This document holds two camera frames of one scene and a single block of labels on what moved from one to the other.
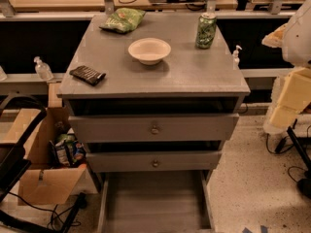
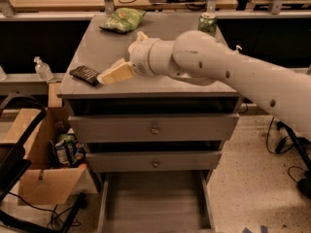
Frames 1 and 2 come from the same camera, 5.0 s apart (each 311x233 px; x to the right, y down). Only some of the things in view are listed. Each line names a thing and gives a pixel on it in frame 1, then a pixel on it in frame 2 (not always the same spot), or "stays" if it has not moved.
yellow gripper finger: [275, 38] → [152, 56]
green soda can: [206, 30] stays
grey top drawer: [151, 127] stays
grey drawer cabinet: [155, 111] stays
